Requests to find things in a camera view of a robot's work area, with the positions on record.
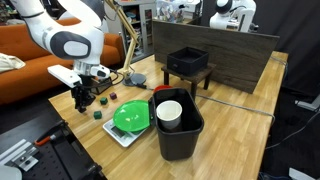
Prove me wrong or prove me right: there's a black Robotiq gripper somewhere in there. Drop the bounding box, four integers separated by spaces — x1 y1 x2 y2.
70 77 98 114

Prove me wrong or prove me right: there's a green plastic plate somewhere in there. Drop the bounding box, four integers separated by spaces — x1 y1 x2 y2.
112 99 152 133

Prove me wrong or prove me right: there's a black orange bar clamp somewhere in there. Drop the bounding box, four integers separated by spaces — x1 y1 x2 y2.
34 119 70 148

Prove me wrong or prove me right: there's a white kitchen scale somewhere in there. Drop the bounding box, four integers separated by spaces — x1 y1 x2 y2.
102 118 151 148

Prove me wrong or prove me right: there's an orange sofa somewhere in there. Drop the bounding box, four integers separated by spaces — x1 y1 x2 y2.
0 17 126 106

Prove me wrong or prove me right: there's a red bowl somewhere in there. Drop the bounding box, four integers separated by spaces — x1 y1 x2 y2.
153 84 174 94

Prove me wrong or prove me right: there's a white paper cup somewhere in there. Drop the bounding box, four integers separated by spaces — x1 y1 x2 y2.
155 100 183 130

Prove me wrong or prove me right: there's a white cloth bag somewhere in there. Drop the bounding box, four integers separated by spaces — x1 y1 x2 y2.
0 52 27 74

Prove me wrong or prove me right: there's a grey glass door cabinet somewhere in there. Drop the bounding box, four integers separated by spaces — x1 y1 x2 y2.
114 0 158 64

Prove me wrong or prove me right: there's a black plastic bin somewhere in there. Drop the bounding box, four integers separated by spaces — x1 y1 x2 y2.
148 87 205 162

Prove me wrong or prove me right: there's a black open box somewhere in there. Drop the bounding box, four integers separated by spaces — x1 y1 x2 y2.
166 46 210 77

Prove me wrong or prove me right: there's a small black wooden stool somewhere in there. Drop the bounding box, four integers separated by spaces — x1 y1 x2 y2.
160 63 217 101

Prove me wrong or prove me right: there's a cluttered shelf of boxes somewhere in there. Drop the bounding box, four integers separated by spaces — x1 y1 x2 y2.
156 0 203 25

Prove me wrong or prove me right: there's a dark wooden board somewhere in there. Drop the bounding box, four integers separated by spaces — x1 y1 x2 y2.
152 19 280 95

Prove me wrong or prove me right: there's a black backdrop curtain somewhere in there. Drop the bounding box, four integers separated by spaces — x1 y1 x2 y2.
199 0 320 98

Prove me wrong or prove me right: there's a grey metal stand foot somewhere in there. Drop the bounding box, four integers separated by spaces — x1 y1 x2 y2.
294 94 320 113

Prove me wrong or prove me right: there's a black wire basket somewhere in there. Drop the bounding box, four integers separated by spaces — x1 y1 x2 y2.
91 76 114 96

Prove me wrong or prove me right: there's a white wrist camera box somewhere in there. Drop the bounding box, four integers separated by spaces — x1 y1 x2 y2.
47 64 83 89

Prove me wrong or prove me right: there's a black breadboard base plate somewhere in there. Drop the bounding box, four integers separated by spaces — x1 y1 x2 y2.
0 99 108 180

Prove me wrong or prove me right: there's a silver metal bracket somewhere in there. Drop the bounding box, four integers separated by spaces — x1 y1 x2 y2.
12 146 40 168

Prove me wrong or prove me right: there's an aluminium extrusion rail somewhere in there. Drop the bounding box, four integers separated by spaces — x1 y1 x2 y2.
0 139 28 158

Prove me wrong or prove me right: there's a black lamp power cable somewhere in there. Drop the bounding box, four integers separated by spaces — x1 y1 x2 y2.
134 83 277 126

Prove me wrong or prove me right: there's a black floor cable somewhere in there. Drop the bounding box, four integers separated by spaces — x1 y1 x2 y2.
264 109 320 151

